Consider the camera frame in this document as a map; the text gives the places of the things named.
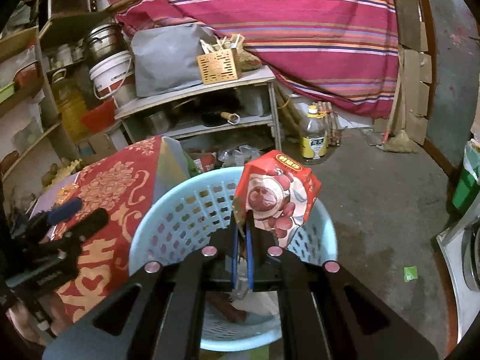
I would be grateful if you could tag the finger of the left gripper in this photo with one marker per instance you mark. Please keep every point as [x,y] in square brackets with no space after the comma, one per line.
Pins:
[48,219]
[79,233]

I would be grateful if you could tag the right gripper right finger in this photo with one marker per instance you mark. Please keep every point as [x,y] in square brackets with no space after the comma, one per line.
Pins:
[325,312]

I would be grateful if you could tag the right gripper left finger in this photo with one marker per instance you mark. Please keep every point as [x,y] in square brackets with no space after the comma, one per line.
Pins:
[158,313]

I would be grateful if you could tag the red snack carton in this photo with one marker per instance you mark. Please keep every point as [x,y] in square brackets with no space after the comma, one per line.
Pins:
[279,191]

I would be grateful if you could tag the purple table mat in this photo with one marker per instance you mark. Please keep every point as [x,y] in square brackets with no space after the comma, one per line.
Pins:
[52,194]

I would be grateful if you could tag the yellow egg tray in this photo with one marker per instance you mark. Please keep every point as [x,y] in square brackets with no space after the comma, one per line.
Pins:
[57,172]

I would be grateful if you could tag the red gold patterned cloth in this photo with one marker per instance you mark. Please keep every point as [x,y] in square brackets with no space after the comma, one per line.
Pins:
[125,184]

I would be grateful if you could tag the light blue plastic basket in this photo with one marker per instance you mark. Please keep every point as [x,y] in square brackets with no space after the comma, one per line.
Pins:
[182,221]

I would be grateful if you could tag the red plastic basket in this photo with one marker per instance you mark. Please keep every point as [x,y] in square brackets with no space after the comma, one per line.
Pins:
[100,118]

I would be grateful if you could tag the yellow oil jug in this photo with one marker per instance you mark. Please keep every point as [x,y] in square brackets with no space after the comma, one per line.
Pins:
[70,103]

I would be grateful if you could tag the white plastic bucket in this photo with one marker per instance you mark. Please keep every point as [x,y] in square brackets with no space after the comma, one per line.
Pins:
[114,77]

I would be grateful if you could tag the metal cooking pot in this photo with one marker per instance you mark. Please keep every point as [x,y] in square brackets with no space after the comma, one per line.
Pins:
[102,42]

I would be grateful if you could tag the straw broom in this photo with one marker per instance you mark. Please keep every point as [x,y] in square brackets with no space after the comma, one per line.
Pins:
[400,143]

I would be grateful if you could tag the grey fabric cover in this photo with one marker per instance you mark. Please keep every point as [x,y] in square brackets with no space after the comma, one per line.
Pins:
[165,58]

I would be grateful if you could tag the green bin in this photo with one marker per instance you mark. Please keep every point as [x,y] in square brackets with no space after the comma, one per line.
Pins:
[467,188]

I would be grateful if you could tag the oil bottle yellow label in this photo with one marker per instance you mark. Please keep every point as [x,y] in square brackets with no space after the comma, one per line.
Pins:
[314,140]

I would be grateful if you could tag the grey low shelf table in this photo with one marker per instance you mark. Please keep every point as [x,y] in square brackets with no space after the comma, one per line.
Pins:
[247,102]

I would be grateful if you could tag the yellow utensil holder box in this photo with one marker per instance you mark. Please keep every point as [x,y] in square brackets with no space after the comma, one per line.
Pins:
[220,61]

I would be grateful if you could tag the striped pink curtain cloth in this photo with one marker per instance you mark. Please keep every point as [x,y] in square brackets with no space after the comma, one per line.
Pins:
[339,51]

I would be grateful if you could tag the wooden wall shelf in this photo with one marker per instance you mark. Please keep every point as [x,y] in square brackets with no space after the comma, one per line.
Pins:
[33,137]

